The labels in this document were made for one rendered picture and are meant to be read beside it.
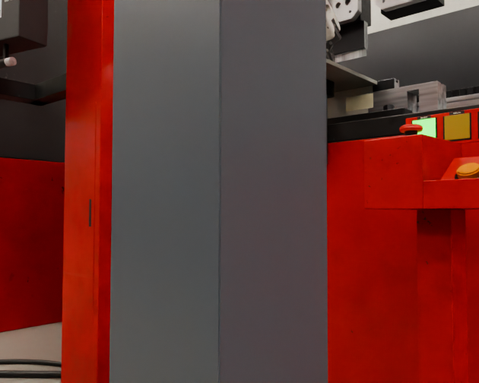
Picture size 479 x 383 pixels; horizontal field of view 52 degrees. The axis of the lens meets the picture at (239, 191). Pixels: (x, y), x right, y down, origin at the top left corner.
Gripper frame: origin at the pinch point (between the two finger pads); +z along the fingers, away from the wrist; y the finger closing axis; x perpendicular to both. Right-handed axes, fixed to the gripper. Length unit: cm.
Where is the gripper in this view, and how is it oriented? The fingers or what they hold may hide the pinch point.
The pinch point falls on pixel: (328, 58)
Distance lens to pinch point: 136.5
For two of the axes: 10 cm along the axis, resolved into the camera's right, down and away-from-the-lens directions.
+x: -5.1, 6.2, -6.0
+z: 4.2, 7.9, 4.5
